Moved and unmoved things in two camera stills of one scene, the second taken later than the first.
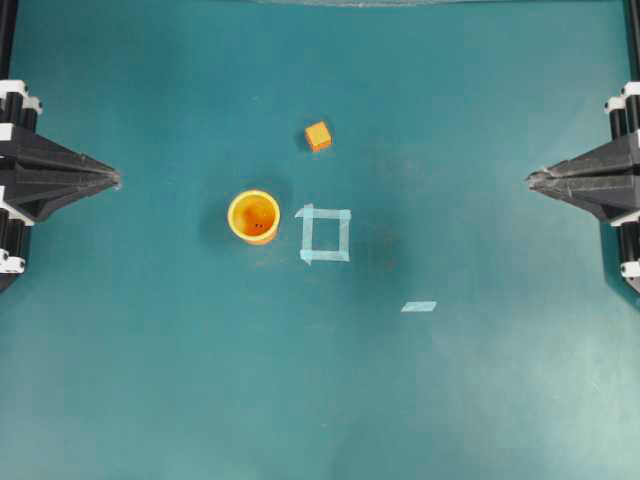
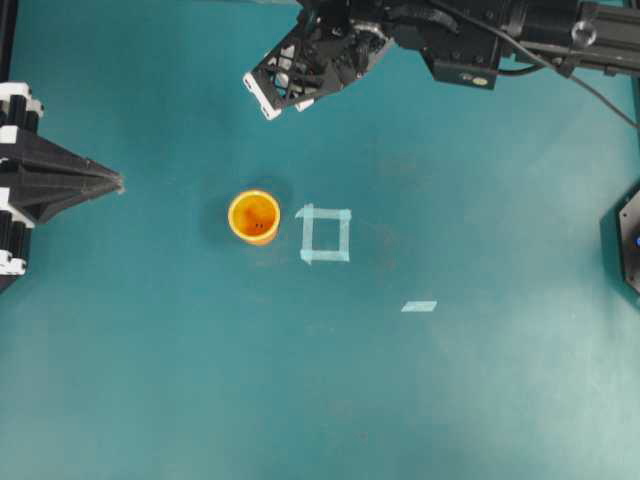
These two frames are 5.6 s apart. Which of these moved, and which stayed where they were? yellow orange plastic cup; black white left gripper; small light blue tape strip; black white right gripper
Moved: black white right gripper
Stayed: black white left gripper; small light blue tape strip; yellow orange plastic cup
